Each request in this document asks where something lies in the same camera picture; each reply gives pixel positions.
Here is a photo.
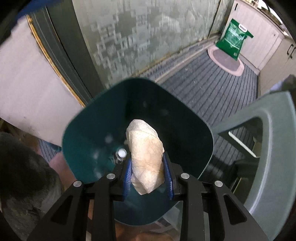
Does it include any beige paper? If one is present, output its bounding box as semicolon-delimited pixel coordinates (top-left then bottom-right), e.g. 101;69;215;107
125;119;165;194

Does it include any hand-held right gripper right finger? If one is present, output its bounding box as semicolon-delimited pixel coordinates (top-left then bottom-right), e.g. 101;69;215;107
162;152;270;241

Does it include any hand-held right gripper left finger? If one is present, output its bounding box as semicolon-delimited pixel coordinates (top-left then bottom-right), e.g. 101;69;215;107
27;159;133;241

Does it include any dark teal plastic bin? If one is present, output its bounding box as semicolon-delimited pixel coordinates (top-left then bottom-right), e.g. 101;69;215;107
61;77;213;226

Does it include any green rice bag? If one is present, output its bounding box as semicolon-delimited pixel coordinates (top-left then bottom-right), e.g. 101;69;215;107
216;19;254;61

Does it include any grey green plastic stool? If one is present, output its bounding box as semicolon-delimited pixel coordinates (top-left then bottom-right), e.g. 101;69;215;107
211;90;295;230

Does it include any patterned frosted sliding door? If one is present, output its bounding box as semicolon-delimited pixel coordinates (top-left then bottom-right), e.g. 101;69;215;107
72;0;229;90

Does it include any white kitchen cabinet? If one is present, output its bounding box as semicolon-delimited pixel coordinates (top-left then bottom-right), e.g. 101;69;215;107
228;0;296;77

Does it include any pink grey floor mat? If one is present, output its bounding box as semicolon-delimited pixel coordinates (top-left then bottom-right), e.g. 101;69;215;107
207;45;244;76

